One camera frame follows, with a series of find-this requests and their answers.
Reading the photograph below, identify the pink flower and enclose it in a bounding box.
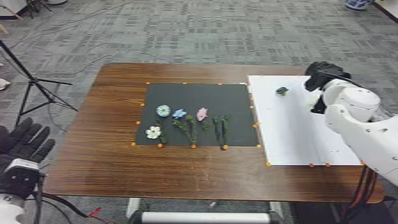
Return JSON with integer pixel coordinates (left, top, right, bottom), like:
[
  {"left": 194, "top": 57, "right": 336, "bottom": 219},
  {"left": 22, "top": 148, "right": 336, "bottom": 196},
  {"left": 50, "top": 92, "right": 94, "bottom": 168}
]
[{"left": 196, "top": 106, "right": 212, "bottom": 131}]

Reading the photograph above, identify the small dark green sprig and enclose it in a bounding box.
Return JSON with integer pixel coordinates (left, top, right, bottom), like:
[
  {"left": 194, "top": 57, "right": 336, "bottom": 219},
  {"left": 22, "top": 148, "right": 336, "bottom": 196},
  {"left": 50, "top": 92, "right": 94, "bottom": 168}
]
[{"left": 274, "top": 86, "right": 292, "bottom": 97}]

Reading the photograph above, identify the pale teal flower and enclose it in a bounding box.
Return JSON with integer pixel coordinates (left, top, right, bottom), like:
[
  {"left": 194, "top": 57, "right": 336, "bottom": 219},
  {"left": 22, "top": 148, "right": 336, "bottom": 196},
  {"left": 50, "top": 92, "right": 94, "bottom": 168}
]
[{"left": 155, "top": 104, "right": 173, "bottom": 126}]

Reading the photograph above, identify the white sheet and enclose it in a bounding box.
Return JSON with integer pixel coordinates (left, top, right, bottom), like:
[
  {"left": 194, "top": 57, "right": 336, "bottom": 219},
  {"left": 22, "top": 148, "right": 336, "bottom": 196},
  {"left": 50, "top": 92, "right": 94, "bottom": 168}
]
[{"left": 245, "top": 74, "right": 365, "bottom": 167}]

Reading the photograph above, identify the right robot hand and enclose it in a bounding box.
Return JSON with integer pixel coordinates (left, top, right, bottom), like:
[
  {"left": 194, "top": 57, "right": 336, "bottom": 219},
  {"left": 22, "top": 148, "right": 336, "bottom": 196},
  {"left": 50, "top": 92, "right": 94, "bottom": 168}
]
[{"left": 304, "top": 61, "right": 354, "bottom": 93}]

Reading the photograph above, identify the blue flower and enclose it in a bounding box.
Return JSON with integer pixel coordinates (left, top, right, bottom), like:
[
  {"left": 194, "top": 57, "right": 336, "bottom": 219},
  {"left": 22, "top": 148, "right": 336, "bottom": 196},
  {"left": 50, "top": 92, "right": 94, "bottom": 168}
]
[{"left": 171, "top": 108, "right": 197, "bottom": 147}]

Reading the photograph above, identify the blue white vase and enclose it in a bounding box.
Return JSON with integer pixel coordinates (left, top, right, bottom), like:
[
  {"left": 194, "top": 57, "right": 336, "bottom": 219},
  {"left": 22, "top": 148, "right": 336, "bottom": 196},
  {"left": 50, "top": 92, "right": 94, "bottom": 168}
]
[{"left": 345, "top": 0, "right": 377, "bottom": 11}]

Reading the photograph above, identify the black cable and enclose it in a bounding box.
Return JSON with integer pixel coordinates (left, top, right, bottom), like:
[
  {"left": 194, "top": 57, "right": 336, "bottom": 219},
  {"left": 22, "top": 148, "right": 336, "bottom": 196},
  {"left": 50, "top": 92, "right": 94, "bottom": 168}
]
[{"left": 34, "top": 173, "right": 82, "bottom": 224}]

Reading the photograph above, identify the pale grey bar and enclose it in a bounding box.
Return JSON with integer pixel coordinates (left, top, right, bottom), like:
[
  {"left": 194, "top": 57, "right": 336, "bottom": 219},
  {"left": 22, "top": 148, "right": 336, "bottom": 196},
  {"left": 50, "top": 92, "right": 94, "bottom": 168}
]
[{"left": 139, "top": 211, "right": 272, "bottom": 224}]

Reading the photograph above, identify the black tripod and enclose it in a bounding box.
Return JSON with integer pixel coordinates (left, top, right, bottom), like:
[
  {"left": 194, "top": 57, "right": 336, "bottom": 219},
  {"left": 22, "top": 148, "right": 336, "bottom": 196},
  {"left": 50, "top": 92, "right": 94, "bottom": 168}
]
[{"left": 0, "top": 39, "right": 80, "bottom": 127}]

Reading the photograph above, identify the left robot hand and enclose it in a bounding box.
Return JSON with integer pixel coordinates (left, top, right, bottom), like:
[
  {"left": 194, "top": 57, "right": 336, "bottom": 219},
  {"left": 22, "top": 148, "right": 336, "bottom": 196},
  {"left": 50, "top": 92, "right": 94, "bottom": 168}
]
[{"left": 0, "top": 117, "right": 57, "bottom": 168}]

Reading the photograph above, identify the dark mat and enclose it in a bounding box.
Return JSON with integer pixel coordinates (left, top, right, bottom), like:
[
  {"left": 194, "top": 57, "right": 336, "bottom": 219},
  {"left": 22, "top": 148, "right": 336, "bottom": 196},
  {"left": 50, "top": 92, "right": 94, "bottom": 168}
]
[{"left": 134, "top": 83, "right": 261, "bottom": 148}]

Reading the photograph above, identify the white flower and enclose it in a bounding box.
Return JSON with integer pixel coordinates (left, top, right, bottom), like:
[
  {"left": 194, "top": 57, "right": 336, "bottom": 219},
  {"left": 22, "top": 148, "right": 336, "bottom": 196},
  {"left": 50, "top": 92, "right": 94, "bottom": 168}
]
[{"left": 144, "top": 125, "right": 167, "bottom": 147}]

